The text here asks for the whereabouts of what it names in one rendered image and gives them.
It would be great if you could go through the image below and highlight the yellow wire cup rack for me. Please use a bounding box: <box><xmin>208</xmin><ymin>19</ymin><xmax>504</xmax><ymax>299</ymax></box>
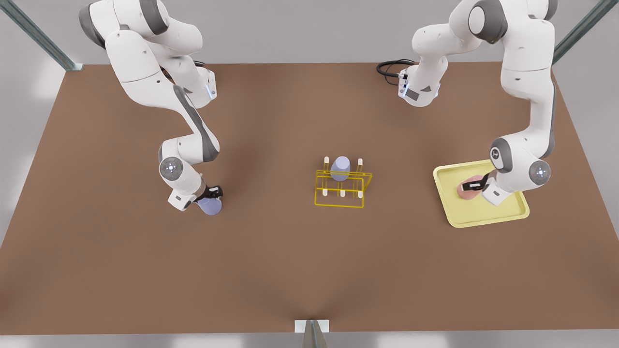
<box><xmin>314</xmin><ymin>157</ymin><xmax>373</xmax><ymax>209</ymax></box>

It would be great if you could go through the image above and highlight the pale yellow tray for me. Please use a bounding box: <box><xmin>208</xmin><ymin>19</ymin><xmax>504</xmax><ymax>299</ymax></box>
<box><xmin>433</xmin><ymin>159</ymin><xmax>530</xmax><ymax>229</ymax></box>

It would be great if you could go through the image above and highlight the black cable loop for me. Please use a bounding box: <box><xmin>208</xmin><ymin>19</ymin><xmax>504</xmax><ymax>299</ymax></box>
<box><xmin>376</xmin><ymin>59</ymin><xmax>418</xmax><ymax>87</ymax></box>

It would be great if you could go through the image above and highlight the silver frame post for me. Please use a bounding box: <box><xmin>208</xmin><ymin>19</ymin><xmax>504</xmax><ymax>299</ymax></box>
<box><xmin>0</xmin><ymin>0</ymin><xmax>84</xmax><ymax>72</ymax></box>
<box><xmin>552</xmin><ymin>0</ymin><xmax>619</xmax><ymax>65</ymax></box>
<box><xmin>295</xmin><ymin>319</ymin><xmax>330</xmax><ymax>348</ymax></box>

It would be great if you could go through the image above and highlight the pink cup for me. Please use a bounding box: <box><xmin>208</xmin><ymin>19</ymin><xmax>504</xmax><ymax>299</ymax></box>
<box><xmin>457</xmin><ymin>174</ymin><xmax>490</xmax><ymax>200</ymax></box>

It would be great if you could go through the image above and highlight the lavender cup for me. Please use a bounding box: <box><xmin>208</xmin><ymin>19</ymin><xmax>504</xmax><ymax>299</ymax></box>
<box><xmin>330</xmin><ymin>156</ymin><xmax>351</xmax><ymax>182</ymax></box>
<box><xmin>196</xmin><ymin>196</ymin><xmax>223</xmax><ymax>216</ymax></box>

